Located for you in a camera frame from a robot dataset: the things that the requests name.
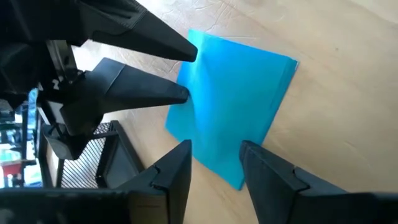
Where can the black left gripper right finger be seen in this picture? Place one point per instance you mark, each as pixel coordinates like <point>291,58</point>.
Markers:
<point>295,202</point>

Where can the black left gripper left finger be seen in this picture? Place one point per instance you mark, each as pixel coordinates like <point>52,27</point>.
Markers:
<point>149,202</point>

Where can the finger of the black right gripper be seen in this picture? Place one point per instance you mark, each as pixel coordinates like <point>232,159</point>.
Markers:
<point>140,34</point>
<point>124,90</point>

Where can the black mesh desk organizer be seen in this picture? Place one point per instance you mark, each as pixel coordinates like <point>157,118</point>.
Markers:
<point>122,168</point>

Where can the blue sticky note pad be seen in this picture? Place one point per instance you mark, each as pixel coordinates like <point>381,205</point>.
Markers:
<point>233,102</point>

